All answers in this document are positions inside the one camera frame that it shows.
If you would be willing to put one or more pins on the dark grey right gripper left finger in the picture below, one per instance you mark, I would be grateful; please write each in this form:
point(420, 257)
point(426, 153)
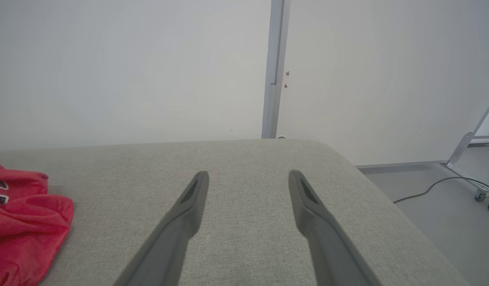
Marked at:
point(177, 234)

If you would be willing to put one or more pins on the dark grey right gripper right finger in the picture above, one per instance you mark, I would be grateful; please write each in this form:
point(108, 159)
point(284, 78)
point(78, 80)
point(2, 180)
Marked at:
point(328, 242)

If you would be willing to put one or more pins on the red garment with white stripes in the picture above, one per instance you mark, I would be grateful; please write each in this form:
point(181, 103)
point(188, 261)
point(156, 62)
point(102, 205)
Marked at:
point(22, 222)

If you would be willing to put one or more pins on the grey metal stand with casters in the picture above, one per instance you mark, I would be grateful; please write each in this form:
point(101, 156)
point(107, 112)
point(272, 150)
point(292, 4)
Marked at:
point(461, 146)

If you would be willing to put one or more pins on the grey metal partition post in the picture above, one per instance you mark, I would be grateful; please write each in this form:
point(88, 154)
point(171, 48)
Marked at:
point(274, 59)

